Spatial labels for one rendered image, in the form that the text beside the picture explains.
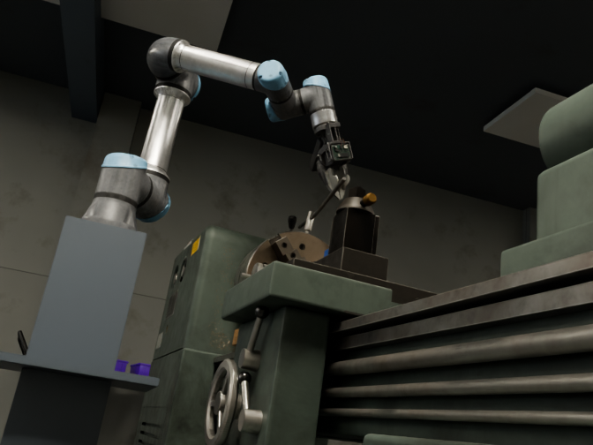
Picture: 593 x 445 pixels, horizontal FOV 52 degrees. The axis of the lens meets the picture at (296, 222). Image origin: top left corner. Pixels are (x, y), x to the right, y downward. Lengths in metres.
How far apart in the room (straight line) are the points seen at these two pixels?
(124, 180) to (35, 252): 3.35
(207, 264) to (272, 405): 0.93
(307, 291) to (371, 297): 0.12
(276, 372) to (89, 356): 0.66
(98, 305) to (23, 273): 3.43
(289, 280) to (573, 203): 0.44
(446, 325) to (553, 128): 0.29
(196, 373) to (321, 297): 0.86
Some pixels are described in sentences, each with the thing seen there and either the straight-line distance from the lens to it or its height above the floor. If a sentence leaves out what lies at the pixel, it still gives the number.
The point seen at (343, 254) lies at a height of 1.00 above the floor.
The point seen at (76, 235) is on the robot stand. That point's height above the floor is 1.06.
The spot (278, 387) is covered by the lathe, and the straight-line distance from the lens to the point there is 0.98.
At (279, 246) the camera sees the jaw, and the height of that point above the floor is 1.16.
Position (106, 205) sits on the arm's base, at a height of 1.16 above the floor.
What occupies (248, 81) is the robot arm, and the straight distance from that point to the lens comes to 1.73.
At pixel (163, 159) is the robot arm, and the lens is 1.87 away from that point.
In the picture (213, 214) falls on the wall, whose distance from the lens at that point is 5.13.
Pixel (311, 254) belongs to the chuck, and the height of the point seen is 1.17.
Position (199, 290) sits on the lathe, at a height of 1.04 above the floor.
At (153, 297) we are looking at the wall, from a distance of 4.91.
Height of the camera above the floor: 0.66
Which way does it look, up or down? 20 degrees up
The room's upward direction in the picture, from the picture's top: 9 degrees clockwise
